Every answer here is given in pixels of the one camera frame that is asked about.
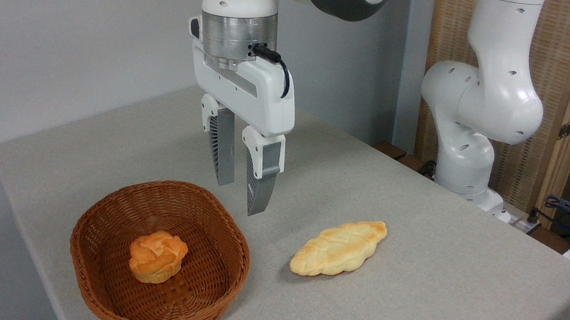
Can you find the wooden rattan screen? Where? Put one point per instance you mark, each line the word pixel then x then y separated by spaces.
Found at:
pixel 566 61

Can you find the round orange bread roll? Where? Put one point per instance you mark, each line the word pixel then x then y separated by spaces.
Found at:
pixel 158 256

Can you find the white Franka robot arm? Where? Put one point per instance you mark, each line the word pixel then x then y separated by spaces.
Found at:
pixel 500 97

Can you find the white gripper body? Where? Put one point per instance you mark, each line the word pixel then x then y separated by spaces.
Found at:
pixel 262 95

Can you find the brown wicker basket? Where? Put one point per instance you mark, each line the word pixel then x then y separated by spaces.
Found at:
pixel 200 277

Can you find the long braided bread loaf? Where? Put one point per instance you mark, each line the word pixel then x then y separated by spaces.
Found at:
pixel 339 248

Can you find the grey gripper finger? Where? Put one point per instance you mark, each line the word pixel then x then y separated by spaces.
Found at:
pixel 223 146
pixel 260 181

